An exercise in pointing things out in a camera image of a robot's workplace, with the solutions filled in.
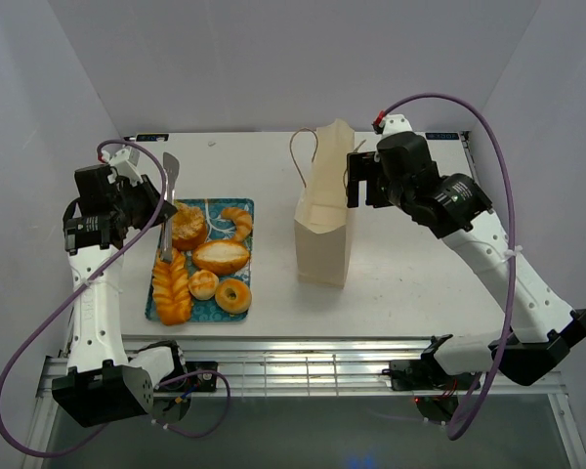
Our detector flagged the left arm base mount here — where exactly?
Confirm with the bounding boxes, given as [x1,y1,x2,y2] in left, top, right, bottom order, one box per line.
[157,361,219,394]

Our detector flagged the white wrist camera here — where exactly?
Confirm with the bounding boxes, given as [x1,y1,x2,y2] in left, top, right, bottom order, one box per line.
[98,147,143,185]
[372,110,413,137]

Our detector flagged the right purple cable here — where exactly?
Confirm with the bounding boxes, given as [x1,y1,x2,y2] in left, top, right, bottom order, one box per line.
[370,93,518,441]

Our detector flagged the left blue table label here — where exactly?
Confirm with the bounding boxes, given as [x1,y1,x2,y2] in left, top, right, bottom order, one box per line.
[135,133,169,143]

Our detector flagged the metal serving tongs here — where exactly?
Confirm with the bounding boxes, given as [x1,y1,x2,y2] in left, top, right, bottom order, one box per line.
[159,152,180,264]

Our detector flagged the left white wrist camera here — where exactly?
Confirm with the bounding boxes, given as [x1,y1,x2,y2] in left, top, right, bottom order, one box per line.
[98,147,143,185]

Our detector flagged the round orange sugared bun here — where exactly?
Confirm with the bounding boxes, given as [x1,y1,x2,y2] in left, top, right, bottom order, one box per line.
[171,201,208,251]

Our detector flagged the blue table label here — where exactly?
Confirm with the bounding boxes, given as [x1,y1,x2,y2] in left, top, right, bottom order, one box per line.
[425,132,460,141]
[135,133,169,143]

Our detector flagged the teal patterned tray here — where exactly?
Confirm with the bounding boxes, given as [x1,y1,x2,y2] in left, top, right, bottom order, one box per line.
[145,198,254,326]

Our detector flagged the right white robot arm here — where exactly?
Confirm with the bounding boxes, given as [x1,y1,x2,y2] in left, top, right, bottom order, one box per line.
[346,131,586,388]

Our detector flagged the oval split bread loaf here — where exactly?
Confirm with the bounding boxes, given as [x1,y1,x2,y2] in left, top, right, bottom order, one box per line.
[191,239,250,276]

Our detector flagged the fake croissant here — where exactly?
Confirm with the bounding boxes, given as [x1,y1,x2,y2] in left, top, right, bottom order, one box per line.
[221,207,253,243]

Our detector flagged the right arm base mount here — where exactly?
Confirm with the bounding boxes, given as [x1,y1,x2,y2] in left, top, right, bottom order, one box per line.
[381,334,475,394]

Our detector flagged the aluminium frame rail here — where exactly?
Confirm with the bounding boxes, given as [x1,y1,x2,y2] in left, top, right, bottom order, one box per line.
[34,339,567,400]

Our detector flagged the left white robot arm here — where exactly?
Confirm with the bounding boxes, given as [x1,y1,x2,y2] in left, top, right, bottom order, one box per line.
[52,163,188,428]

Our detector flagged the small round scored roll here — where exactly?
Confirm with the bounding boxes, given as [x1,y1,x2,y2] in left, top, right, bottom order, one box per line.
[188,270,220,301]

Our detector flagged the brown paper bag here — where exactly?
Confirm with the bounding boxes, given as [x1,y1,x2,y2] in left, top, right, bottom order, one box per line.
[291,119,355,288]

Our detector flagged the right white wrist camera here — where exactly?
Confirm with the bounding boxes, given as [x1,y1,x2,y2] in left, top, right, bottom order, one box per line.
[372,110,413,137]

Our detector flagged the right blue table label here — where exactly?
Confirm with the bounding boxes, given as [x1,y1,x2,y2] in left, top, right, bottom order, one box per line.
[425,132,460,141]

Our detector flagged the fake bagel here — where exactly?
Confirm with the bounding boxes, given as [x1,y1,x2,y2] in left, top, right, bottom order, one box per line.
[215,278,252,315]

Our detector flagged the long braided orange bread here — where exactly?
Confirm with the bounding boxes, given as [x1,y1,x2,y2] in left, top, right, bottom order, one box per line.
[151,248,192,326]

